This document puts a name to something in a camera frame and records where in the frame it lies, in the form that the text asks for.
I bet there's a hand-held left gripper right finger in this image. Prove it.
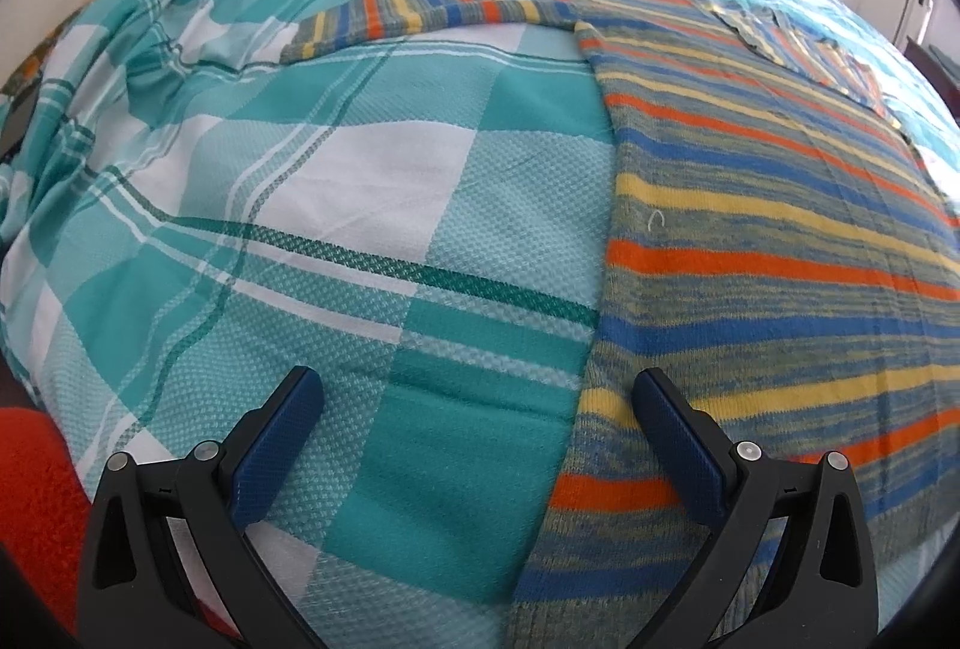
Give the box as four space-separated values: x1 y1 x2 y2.
631 368 878 649

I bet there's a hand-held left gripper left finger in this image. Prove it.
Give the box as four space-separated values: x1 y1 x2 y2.
75 365 327 649

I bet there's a striped knit shirt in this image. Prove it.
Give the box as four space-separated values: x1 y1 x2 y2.
281 0 960 649

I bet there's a teal checked blanket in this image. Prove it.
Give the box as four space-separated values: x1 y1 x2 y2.
0 0 960 649

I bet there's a dark wooden nightstand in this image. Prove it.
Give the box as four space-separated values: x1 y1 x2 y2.
904 35 960 95

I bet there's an orange floral sheet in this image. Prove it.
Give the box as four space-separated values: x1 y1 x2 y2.
0 11 83 95

